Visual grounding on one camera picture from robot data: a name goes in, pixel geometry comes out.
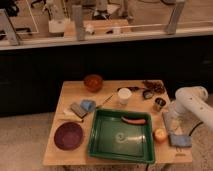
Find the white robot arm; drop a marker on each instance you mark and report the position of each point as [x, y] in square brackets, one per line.
[192, 99]

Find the thin brush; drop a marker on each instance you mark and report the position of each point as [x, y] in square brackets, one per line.
[104, 102]

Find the orange brown bowl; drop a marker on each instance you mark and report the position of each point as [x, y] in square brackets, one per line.
[93, 82]

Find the white cup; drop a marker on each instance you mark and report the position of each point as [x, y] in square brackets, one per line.
[124, 95]

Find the light blue cloth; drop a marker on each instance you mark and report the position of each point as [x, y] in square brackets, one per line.
[88, 105]

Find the small dark cup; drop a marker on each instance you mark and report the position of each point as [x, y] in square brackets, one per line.
[147, 94]

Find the orange sausage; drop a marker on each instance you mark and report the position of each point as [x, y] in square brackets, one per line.
[134, 121]

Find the dark brown dried bunch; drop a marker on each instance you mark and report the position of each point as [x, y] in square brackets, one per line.
[155, 86]

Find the pale yellow cloth left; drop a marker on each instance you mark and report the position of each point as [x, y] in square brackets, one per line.
[69, 115]

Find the green plastic tray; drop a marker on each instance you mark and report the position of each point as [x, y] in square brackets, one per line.
[112, 138]

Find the small glass jar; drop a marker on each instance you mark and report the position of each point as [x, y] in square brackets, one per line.
[159, 103]

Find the purple round plate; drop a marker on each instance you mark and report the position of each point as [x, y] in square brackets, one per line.
[68, 136]

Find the wooden table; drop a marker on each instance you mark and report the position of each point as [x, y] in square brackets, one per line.
[75, 91]

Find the red yellow apple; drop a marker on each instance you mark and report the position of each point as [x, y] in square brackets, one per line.
[160, 135]

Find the white box device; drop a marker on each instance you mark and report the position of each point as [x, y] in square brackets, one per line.
[58, 26]

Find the blue grey sponge right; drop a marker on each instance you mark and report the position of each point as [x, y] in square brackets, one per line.
[183, 141]

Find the grey metal post middle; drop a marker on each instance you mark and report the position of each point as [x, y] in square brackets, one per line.
[77, 15]

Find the grey metal post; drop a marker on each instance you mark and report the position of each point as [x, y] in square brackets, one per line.
[77, 15]
[8, 28]
[176, 13]

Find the grey metal post right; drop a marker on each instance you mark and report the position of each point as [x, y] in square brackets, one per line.
[176, 13]

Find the grey metal post left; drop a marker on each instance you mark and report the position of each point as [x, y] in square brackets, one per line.
[8, 28]

